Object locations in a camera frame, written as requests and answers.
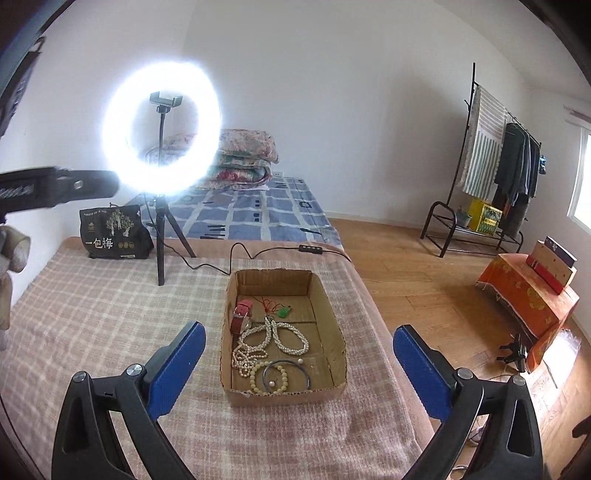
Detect yellow-green bead bracelet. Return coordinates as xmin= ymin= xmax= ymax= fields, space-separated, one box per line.
xmin=248 ymin=362 xmax=291 ymax=395

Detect red wrist watch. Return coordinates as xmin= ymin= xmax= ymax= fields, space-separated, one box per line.
xmin=229 ymin=299 xmax=252 ymax=335

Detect long white pearl necklace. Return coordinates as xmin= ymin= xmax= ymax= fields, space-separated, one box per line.
xmin=236 ymin=318 xmax=310 ymax=357

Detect black bangle ring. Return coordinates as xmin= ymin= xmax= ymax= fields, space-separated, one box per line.
xmin=261 ymin=359 xmax=313 ymax=394

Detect green pendant red cord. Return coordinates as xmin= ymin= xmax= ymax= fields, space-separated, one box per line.
xmin=258 ymin=298 xmax=294 ymax=320

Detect left hand in white glove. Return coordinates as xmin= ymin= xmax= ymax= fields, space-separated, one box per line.
xmin=0 ymin=224 xmax=31 ymax=351

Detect black snack bag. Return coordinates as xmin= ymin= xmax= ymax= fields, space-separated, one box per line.
xmin=79 ymin=205 xmax=154 ymax=260

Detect small black tripod on floor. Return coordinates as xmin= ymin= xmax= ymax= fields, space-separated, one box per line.
xmin=496 ymin=333 xmax=530 ymax=373

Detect black tripod stand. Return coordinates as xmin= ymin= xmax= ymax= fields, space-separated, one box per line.
xmin=123 ymin=193 xmax=198 ymax=287

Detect orange cloth covered box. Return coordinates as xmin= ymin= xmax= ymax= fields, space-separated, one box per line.
xmin=476 ymin=253 xmax=580 ymax=373

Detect black phone holder clamp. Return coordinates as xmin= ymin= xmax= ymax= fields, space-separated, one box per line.
xmin=149 ymin=92 xmax=183 ymax=114

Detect open cardboard box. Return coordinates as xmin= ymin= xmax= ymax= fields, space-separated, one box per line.
xmin=219 ymin=269 xmax=348 ymax=407

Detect stacked books boxes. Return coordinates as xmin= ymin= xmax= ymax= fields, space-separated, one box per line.
xmin=526 ymin=240 xmax=577 ymax=294

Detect folded floral quilt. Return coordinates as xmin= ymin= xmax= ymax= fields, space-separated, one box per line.
xmin=143 ymin=129 xmax=280 ymax=190

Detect yellow box on rack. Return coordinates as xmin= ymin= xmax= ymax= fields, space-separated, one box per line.
xmin=468 ymin=198 xmax=503 ymax=236

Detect striped hanging towel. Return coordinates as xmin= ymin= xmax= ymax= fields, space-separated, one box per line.
xmin=457 ymin=85 xmax=508 ymax=201

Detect blue patterned mattress sheet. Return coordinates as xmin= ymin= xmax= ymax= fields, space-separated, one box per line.
xmin=167 ymin=177 xmax=342 ymax=249

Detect dark hanging clothes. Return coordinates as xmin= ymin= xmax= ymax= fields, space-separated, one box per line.
xmin=492 ymin=122 xmax=541 ymax=237

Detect black clothes rack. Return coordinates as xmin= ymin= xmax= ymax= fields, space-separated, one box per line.
xmin=420 ymin=78 xmax=546 ymax=258

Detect window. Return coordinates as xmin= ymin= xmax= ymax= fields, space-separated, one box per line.
xmin=565 ymin=106 xmax=590 ymax=234

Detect white ring light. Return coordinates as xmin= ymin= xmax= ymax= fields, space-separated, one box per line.
xmin=100 ymin=60 xmax=222 ymax=195

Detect black power cable with switch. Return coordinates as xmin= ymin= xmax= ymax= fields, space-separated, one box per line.
xmin=147 ymin=216 xmax=353 ymax=277

